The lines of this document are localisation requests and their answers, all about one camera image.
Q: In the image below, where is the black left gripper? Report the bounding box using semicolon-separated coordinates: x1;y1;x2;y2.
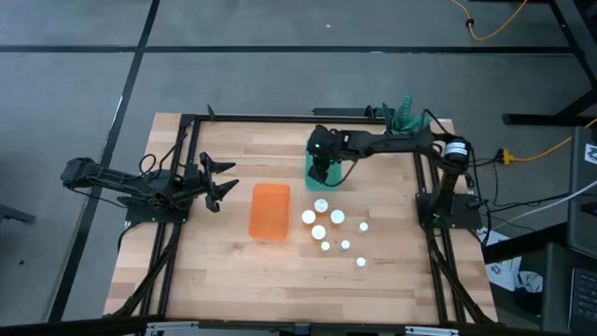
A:
179;151;241;214

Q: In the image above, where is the black keypad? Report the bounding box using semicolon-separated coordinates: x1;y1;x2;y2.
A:
567;267;597;333

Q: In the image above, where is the orange translucent plastic bin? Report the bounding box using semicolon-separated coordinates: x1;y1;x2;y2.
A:
247;182;292;243

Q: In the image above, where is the black desk leg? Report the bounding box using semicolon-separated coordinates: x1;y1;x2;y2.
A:
502;0;597;127

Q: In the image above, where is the black aluminium table frame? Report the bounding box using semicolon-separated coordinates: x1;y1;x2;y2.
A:
104;111;499;330

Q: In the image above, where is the teal translucent plastic bin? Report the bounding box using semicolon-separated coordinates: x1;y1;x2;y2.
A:
304;148;344;192

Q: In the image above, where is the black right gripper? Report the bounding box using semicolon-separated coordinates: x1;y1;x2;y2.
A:
306;124;351;186

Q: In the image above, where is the green snake plant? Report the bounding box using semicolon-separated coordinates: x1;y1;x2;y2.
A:
381;91;431;136

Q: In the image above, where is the printed white paper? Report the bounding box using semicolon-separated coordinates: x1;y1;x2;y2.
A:
482;227;524;293

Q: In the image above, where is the yellow extension cable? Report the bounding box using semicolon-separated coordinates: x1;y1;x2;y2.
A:
449;0;529;42
499;117;597;166

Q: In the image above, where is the black side desk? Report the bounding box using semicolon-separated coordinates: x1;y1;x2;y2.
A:
481;222;597;336

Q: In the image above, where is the black mounting bar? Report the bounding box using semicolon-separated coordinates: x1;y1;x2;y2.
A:
311;106;375;119

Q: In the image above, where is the silver metal bracket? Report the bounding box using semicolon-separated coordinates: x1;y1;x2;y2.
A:
404;325;462;336
145;320;201;336

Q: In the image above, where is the grey computer cabinet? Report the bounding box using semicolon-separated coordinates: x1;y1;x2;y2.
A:
565;125;597;259

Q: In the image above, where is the white cable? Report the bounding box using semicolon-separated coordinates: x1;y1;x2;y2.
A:
507;179;597;221

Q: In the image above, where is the grey chair base leg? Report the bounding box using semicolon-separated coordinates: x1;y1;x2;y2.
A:
0;203;37;226

